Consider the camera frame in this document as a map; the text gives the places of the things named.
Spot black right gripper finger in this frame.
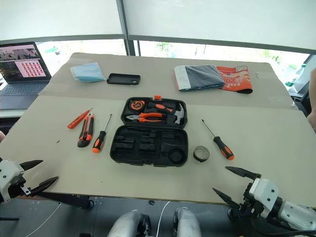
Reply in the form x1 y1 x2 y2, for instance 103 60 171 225
225 166 262 181
212 188 242 211

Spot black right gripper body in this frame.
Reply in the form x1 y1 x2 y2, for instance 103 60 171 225
228 182 262 218

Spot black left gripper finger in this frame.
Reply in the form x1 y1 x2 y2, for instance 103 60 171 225
19 159 44 171
28 176 60 198

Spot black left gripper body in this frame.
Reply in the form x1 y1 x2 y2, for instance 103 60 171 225
8 172 32 198

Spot Phillips screwdriver black orange handle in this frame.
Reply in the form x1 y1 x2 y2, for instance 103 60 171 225
201 118 235 161

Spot orange black utility knife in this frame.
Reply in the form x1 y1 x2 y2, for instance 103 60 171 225
77 112 95 149

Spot orange voltage tester pen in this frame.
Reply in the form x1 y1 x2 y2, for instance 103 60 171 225
67 107 94 130

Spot black tool case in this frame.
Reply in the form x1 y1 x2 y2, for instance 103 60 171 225
110 96 190 167

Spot black table support bar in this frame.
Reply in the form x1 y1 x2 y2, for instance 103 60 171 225
37 192 95 210

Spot silver and black rounded shape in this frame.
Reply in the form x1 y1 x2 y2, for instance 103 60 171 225
107 209 152 237
172 207 202 237

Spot black electrical tape roll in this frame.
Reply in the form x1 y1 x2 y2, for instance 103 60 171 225
193 145 211 163

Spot dark grey laptop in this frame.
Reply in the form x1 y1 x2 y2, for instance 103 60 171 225
0 41 53 111

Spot black side table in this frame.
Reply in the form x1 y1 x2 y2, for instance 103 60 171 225
287 83 312 117

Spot orange red printed bag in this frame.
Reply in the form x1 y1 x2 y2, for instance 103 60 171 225
216 64 254 95

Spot dark grey folded cloth package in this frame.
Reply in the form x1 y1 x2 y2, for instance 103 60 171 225
173 64 226 92

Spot blue face mask pack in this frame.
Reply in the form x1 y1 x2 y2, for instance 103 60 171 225
70 62 107 83

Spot green white bottle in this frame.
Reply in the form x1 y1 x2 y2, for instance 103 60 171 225
285 63 308 87

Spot orange black tape measure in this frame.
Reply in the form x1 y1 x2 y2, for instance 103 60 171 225
130 99 146 112

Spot black phone case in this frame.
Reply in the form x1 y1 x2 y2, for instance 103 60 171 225
106 73 141 86

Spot white roller blind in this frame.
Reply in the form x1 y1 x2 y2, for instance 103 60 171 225
0 0 123 41
123 0 316 50

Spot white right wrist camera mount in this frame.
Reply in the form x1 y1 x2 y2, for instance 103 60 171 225
248 178 279 219

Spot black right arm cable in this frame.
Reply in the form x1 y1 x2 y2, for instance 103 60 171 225
249 214 316 237

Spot white floor cable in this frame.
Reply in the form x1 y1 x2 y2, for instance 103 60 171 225
157 200 171 237

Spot claw hammer black orange handle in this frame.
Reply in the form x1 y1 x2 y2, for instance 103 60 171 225
147 100 186 126

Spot orange handled pliers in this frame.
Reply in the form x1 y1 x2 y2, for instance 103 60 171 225
125 112 164 123

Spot grey window frame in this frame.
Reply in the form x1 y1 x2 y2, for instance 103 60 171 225
0 0 316 57

